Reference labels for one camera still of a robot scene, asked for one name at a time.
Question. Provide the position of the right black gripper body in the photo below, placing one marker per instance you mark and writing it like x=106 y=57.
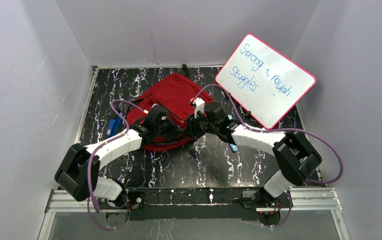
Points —
x=201 y=125

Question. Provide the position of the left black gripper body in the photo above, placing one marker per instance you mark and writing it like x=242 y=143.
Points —
x=174 y=125

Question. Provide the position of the small blue stapler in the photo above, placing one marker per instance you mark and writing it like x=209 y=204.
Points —
x=233 y=148

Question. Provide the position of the red backpack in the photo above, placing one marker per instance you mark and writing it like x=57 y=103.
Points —
x=173 y=92

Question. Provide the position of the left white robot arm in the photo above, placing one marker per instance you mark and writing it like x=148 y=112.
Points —
x=79 y=170

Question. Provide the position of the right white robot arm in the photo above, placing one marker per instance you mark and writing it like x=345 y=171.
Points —
x=295 y=155

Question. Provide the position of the pink-framed whiteboard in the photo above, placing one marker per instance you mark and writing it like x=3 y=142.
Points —
x=263 y=80

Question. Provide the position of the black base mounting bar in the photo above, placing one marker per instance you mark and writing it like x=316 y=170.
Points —
x=193 y=203

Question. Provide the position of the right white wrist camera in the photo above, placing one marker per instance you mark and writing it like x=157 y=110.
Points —
x=198 y=105

